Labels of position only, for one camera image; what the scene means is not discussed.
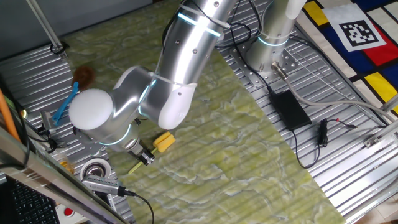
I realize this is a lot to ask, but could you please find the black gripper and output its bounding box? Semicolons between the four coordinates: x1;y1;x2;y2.
127;141;156;167

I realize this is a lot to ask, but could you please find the yellow sponge brush green handle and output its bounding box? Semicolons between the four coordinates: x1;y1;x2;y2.
128;131;177;175

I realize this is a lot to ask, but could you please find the silver tape roll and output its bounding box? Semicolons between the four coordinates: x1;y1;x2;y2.
80;157;112;181

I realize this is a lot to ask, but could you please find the green marble pattern mat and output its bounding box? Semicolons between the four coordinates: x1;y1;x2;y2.
62;0;348;224

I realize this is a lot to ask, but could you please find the glass beaker with yellow liquid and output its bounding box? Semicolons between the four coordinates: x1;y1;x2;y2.
58;154;75;175

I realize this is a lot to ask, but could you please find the grey emergency stop box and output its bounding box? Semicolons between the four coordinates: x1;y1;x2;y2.
55;203;90;224

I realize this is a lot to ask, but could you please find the black clamp tool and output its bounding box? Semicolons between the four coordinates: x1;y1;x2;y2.
37;111;68;153

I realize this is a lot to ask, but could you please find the black keyboard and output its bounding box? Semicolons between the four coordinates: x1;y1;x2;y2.
6;177;62;224

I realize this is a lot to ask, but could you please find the orange tube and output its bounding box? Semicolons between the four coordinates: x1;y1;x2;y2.
0;88;21;144

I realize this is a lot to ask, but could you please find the black power adapter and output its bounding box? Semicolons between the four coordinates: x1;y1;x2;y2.
269;89;313;132

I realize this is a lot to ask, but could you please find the metal pole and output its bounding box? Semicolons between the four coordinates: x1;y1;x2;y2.
25;0;68;60

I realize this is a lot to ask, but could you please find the white fiducial marker sheet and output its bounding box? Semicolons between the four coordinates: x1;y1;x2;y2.
322;2;387;53

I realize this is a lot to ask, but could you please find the colourful block pattern cloth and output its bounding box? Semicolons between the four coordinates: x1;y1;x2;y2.
295;0;398;116

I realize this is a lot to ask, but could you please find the black depth camera cable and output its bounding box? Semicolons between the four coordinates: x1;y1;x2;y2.
123;189;155;224

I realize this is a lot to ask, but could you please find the silver depth camera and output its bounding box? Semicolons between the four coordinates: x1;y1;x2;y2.
81;174;127;197

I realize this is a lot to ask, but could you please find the aluminium frame bar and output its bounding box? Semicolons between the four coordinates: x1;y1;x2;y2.
363;93;398;149
0;126;131;224

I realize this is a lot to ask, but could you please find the brown scrub brush blue handle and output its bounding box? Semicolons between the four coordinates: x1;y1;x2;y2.
51;65;96;127

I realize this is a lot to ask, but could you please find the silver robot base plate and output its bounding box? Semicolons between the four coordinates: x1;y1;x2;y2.
229;40;299;90

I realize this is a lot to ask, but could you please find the black adapter power cable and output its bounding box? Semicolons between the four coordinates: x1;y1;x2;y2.
228;21;275;94

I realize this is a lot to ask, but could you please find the grey cable with metal connector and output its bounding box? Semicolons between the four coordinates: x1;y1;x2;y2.
271;61;398;122

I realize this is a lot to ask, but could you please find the bundled black cable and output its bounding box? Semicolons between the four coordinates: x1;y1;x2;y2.
292;117;358;170

